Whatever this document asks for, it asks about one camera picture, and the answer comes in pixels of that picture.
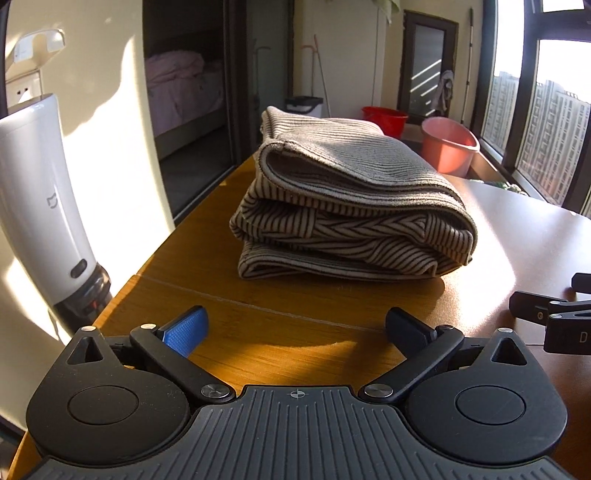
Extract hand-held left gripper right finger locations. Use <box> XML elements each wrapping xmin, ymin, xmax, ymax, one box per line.
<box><xmin>385</xmin><ymin>307</ymin><xmax>532</xmax><ymax>407</ymax></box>

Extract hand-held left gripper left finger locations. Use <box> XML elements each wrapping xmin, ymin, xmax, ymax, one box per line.
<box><xmin>67</xmin><ymin>305</ymin><xmax>235</xmax><ymax>404</ymax></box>

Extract beige striped knit garment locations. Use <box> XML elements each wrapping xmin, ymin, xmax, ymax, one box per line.
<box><xmin>229</xmin><ymin>106</ymin><xmax>478</xmax><ymax>281</ymax></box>

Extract beige planter box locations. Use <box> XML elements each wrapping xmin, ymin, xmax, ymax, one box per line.
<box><xmin>466</xmin><ymin>152</ymin><xmax>513</xmax><ymax>188</ymax></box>

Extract apartment buildings outside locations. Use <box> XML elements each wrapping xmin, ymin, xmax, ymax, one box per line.
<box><xmin>482</xmin><ymin>69</ymin><xmax>591</xmax><ymax>208</ymax></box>

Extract pink plastic bucket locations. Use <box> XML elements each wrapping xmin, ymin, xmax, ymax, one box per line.
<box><xmin>420</xmin><ymin>117</ymin><xmax>481</xmax><ymax>177</ymax></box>

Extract tall white floor appliance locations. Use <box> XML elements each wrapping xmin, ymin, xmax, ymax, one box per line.
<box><xmin>0</xmin><ymin>93</ymin><xmax>113</xmax><ymax>347</ymax></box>

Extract red plastic bucket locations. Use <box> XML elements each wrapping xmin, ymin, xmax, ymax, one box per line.
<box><xmin>361</xmin><ymin>106</ymin><xmax>409</xmax><ymax>137</ymax></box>

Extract hanging grey cloth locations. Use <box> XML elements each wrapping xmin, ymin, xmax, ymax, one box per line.
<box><xmin>434</xmin><ymin>70</ymin><xmax>455</xmax><ymax>114</ymax></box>

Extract bed with pink blanket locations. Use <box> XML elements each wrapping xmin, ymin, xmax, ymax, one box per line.
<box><xmin>144</xmin><ymin>50</ymin><xmax>227</xmax><ymax>160</ymax></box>

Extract white bin with black lid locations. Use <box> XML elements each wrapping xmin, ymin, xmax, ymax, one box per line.
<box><xmin>285</xmin><ymin>95</ymin><xmax>323</xmax><ymax>119</ymax></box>

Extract white long pole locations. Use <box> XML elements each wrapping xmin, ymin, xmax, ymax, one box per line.
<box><xmin>461</xmin><ymin>8</ymin><xmax>475</xmax><ymax>125</ymax></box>

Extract dark framed glass door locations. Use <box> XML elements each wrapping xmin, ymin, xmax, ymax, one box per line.
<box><xmin>399</xmin><ymin>10</ymin><xmax>458</xmax><ymax>125</ymax></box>

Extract hanging pale green cloth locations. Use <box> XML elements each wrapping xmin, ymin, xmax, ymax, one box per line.
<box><xmin>373</xmin><ymin>0</ymin><xmax>402</xmax><ymax>24</ymax></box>

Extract black window frame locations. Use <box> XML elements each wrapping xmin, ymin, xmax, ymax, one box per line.
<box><xmin>480</xmin><ymin>0</ymin><xmax>591</xmax><ymax>208</ymax></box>

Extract broom with long handle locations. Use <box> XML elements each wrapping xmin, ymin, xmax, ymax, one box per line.
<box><xmin>302</xmin><ymin>34</ymin><xmax>333</xmax><ymax>118</ymax></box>

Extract white wall socket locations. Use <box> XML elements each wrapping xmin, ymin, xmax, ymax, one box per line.
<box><xmin>6</xmin><ymin>74</ymin><xmax>43</xmax><ymax>106</ymax></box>

